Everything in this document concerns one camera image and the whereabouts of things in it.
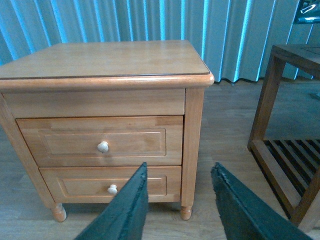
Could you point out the wooden drawer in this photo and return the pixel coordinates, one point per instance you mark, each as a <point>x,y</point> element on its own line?
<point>96,184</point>
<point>104,141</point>

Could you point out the dark object top right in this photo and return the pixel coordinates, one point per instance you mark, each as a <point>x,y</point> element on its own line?
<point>308,12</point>

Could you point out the dark wooden side table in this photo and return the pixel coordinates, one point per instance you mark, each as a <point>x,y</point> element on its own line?
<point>285,135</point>

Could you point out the wooden nightstand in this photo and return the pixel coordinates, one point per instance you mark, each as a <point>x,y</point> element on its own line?
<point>104,80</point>

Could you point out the pale pleated curtain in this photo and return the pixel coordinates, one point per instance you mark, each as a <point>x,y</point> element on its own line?
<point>233,37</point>

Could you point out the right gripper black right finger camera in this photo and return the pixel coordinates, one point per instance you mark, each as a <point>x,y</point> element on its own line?
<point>244,215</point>

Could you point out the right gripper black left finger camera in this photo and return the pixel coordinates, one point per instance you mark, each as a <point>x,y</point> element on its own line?
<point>125,216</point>

